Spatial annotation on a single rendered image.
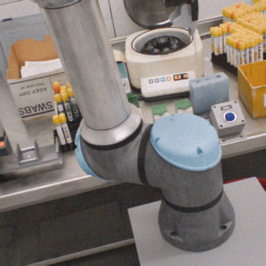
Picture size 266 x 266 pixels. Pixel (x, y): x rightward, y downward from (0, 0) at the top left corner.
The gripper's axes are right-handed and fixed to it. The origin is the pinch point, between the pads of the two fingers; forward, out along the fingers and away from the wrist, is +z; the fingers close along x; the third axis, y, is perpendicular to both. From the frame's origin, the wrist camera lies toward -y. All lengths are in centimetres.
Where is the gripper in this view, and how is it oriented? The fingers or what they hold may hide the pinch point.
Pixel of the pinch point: (193, 29)
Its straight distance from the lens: 120.2
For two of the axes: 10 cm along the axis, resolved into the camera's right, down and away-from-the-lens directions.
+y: -9.7, 2.5, -0.8
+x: 2.1, 5.4, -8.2
